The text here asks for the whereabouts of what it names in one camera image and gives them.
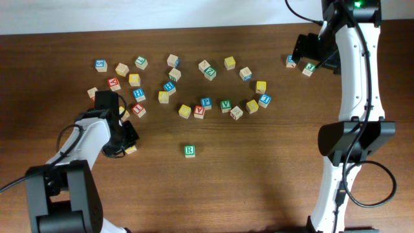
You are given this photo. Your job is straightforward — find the yellow S block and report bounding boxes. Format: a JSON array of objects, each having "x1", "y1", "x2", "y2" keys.
[{"x1": 179, "y1": 104, "x2": 191, "y2": 119}]

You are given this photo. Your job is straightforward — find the green R block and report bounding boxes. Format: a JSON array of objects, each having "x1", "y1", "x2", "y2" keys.
[{"x1": 184, "y1": 145, "x2": 195, "y2": 158}]

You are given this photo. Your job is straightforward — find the red A block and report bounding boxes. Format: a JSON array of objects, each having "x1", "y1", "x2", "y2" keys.
[{"x1": 193, "y1": 105, "x2": 205, "y2": 119}]

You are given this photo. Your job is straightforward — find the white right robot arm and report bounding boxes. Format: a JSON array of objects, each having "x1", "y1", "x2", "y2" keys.
[{"x1": 292, "y1": 1, "x2": 396, "y2": 232}]

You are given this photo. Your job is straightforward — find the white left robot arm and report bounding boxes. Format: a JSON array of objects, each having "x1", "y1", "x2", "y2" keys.
[{"x1": 25, "y1": 91, "x2": 139, "y2": 233}]

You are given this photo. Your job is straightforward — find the green J block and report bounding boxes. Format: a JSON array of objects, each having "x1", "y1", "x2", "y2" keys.
[{"x1": 302, "y1": 63, "x2": 316, "y2": 77}]

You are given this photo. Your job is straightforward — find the red I block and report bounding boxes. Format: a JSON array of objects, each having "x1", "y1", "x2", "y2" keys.
[{"x1": 132, "y1": 104, "x2": 146, "y2": 118}]

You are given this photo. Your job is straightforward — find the blue block far right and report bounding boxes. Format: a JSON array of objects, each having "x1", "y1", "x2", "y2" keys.
[{"x1": 285, "y1": 54, "x2": 296, "y2": 68}]

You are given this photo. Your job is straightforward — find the red Y block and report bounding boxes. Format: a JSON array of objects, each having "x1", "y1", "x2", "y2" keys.
[{"x1": 107, "y1": 78, "x2": 121, "y2": 91}]

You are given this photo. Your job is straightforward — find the wooden block red side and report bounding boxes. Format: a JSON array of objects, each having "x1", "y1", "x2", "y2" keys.
[{"x1": 87, "y1": 87, "x2": 98, "y2": 101}]

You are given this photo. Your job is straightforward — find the plain wooden block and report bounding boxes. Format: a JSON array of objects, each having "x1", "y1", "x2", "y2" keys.
[{"x1": 115, "y1": 63, "x2": 129, "y2": 77}]

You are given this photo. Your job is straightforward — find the blue tilted H block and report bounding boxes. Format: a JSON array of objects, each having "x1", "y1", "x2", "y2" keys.
[{"x1": 163, "y1": 82, "x2": 176, "y2": 96}]

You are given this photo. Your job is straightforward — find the yellow K block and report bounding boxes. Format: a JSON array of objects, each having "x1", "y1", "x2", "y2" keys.
[{"x1": 256, "y1": 81, "x2": 267, "y2": 94}]

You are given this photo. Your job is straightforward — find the blue number five block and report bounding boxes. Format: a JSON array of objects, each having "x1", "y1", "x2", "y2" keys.
[{"x1": 94, "y1": 60, "x2": 107, "y2": 72}]

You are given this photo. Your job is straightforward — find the green L block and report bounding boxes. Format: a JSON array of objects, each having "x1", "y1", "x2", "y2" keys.
[{"x1": 135, "y1": 56, "x2": 148, "y2": 70}]

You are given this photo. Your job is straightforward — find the blue T block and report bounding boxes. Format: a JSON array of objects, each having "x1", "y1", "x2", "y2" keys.
[{"x1": 258, "y1": 94, "x2": 272, "y2": 108}]

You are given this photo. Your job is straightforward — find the wooden block green side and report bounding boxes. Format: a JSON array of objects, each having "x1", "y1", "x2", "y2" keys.
[{"x1": 168, "y1": 68, "x2": 181, "y2": 82}]

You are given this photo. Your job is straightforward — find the wooden shell block blue side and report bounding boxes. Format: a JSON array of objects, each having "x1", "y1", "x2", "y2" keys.
[{"x1": 239, "y1": 67, "x2": 252, "y2": 82}]

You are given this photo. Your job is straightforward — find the blue P block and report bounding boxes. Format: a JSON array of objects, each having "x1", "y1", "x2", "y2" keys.
[{"x1": 201, "y1": 97, "x2": 212, "y2": 110}]

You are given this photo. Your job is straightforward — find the yellow G block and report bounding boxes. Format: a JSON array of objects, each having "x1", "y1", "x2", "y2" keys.
[{"x1": 246, "y1": 100, "x2": 259, "y2": 114}]

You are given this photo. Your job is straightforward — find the wooden block by Z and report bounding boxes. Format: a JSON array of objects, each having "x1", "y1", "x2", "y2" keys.
[{"x1": 198, "y1": 60, "x2": 210, "y2": 73}]

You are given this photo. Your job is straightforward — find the green V block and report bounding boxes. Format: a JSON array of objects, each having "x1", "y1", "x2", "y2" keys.
[{"x1": 221, "y1": 100, "x2": 232, "y2": 113}]

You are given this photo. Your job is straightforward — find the green Z block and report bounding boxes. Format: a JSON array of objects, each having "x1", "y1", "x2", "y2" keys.
[{"x1": 204, "y1": 66, "x2": 217, "y2": 81}]

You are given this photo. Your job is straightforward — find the wooden block red trim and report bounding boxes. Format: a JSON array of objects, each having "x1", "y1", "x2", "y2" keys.
[{"x1": 230, "y1": 106, "x2": 243, "y2": 120}]

